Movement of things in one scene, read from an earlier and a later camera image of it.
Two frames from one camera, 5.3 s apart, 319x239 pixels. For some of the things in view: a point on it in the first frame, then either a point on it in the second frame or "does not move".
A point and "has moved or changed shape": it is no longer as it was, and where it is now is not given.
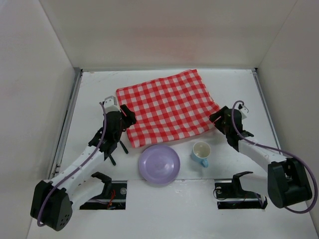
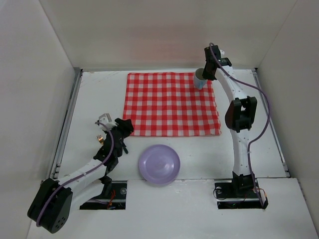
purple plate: (159, 164) does not move
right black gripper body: (219, 117) -> (209, 68)
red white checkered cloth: (172, 107) has moved or changed shape
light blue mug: (201, 151) -> (199, 81)
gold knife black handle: (124, 147) does not move
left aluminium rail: (78, 74) does not move
